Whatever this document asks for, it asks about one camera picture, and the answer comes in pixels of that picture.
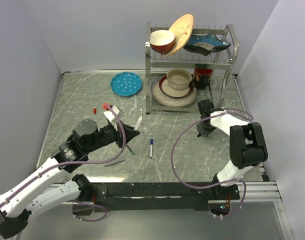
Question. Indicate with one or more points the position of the dark blue wavy dish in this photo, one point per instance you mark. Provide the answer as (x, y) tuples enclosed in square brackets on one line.
[(205, 44)]

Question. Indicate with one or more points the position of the speckled glass plate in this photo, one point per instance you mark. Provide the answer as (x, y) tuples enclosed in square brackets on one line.
[(169, 101)]

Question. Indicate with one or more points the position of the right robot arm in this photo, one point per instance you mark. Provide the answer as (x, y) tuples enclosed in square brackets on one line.
[(247, 145)]

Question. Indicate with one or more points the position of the beige ceramic bowl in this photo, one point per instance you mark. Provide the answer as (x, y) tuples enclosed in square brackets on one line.
[(178, 79)]

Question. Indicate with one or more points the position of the tan floral plate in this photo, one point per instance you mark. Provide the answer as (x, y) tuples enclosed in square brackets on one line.
[(182, 29)]

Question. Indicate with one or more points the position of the brown rimmed plate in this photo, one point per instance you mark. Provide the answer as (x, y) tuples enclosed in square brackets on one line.
[(173, 93)]

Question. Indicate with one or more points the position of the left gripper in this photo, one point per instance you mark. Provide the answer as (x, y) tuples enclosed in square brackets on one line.
[(129, 132)]

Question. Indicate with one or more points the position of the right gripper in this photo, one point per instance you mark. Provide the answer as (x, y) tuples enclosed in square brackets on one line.
[(203, 133)]

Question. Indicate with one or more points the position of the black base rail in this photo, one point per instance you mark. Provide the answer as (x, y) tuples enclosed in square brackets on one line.
[(125, 196)]

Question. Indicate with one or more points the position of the blue white marker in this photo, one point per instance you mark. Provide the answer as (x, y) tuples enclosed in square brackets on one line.
[(151, 151)]

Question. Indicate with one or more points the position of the metal dish rack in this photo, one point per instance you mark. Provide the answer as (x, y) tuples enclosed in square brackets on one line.
[(157, 64)]

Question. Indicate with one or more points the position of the red white bowl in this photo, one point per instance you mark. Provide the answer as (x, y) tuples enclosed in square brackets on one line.
[(162, 41)]

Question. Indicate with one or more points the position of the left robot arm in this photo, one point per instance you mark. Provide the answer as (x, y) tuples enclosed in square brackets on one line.
[(28, 199)]

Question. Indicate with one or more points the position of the green pen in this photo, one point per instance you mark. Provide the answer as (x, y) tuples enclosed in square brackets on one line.
[(132, 152)]

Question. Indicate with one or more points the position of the blue dotted plate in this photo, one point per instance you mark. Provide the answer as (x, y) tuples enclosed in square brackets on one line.
[(126, 84)]

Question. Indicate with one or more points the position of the purple pen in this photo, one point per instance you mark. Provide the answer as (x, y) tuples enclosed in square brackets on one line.
[(115, 163)]

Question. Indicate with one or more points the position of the black white marker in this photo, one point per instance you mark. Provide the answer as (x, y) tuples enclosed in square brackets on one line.
[(136, 127)]

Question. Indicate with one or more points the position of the dark red mug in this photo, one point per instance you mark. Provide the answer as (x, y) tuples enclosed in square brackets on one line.
[(201, 78)]

